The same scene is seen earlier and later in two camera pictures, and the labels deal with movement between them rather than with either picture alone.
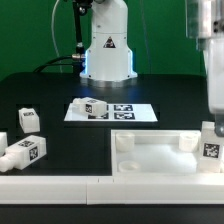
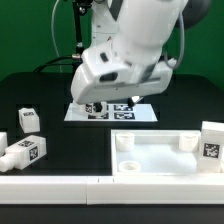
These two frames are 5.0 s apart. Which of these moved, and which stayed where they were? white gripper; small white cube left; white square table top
Moved: white gripper
Stayed: white square table top; small white cube left
